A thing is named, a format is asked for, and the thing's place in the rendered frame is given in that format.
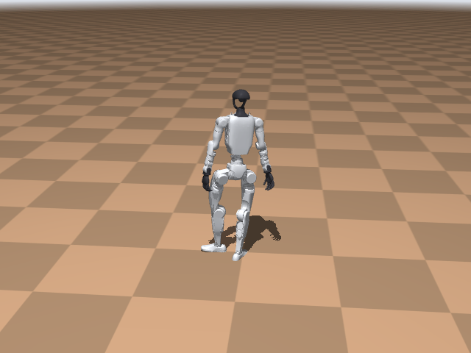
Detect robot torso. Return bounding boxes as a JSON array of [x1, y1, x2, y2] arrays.
[[224, 112, 255, 180]]

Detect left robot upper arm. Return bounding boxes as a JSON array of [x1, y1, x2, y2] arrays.
[[210, 116, 230, 150]]

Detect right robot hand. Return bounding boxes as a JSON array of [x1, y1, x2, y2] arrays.
[[263, 165, 275, 190]]

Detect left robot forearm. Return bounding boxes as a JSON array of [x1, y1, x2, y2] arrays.
[[202, 141, 216, 173]]

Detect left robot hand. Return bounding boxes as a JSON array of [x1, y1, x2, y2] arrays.
[[202, 168, 212, 191]]

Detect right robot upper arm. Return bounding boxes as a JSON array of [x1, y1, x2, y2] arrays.
[[254, 117, 266, 150]]

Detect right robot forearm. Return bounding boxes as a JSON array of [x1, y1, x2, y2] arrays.
[[259, 141, 271, 171]]

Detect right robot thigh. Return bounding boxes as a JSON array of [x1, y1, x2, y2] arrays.
[[236, 169, 256, 221]]

